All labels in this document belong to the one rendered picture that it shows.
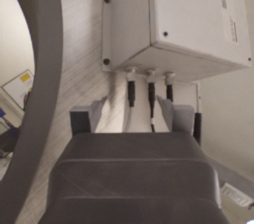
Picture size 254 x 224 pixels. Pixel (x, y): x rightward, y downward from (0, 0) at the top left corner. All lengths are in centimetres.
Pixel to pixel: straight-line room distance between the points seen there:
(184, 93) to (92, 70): 19
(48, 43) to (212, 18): 20
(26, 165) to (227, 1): 33
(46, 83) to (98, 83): 9
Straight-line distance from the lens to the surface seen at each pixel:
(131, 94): 25
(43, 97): 20
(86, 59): 28
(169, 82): 29
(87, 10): 31
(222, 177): 514
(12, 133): 482
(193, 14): 24
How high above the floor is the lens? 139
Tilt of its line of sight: 26 degrees up
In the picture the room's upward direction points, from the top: 46 degrees clockwise
